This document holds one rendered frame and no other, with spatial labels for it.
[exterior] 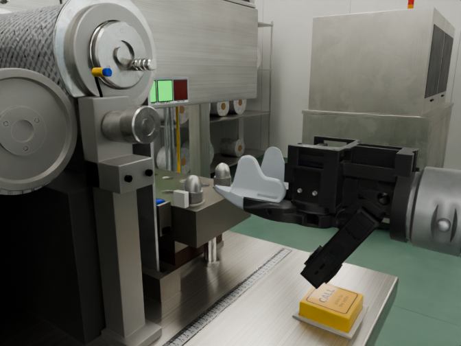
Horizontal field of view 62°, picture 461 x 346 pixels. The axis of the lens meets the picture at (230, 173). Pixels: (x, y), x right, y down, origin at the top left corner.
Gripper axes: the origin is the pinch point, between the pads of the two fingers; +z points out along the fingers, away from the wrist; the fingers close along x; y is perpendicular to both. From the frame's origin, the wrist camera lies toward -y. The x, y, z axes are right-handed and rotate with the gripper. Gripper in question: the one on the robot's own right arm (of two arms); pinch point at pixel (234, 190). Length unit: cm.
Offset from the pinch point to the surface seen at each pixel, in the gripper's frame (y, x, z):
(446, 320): -109, -166, -21
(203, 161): -18, -72, 62
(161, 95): 9, -34, 45
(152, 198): -3.7, 0.2, 14.2
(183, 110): -23, -256, 232
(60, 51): 16.2, 12.8, 13.5
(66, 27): 18.6, 11.8, 13.5
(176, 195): -4.3, -4.0, 13.4
